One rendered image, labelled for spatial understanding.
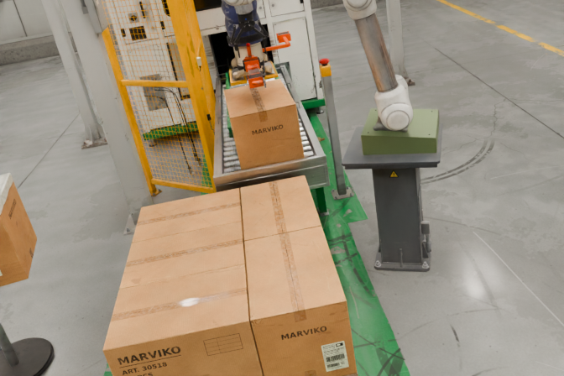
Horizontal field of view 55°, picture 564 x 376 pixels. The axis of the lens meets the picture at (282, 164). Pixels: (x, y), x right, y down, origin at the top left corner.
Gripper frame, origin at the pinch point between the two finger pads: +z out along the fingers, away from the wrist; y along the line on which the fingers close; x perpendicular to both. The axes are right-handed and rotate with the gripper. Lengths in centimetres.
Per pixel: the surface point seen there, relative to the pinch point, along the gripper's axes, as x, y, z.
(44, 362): 42, 142, 133
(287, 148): -29, -11, 69
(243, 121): -28, 12, 45
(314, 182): -23, -23, 92
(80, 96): -305, 186, 81
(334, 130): -79, -48, 83
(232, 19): -51, 7, -10
